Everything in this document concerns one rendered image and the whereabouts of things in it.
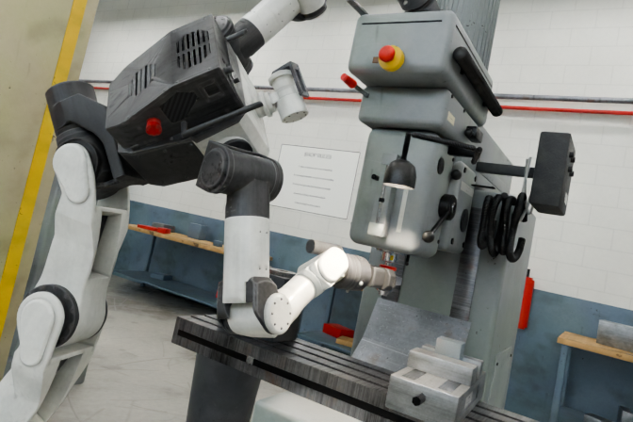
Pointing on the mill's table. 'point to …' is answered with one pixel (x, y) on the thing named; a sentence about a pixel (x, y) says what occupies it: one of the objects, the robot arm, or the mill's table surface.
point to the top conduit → (477, 80)
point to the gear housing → (415, 111)
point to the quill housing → (408, 220)
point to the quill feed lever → (442, 215)
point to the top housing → (418, 55)
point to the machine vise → (434, 393)
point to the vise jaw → (443, 366)
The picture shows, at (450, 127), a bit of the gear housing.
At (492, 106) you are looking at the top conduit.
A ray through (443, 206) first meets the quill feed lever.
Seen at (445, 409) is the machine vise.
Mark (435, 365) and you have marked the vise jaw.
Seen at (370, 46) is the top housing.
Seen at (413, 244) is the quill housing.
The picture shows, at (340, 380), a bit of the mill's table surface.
